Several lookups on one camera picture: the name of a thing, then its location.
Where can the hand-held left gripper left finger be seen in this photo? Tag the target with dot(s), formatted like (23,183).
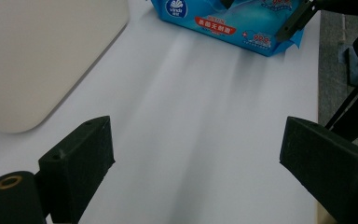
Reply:
(77,168)

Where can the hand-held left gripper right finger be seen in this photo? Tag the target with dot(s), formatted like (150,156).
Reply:
(332,168)

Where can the blue wet wipes pack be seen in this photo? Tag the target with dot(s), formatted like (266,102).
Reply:
(230,21)

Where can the white storage box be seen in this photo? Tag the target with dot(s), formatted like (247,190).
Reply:
(37,59)

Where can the small blue object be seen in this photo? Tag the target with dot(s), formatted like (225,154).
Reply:
(354,68)

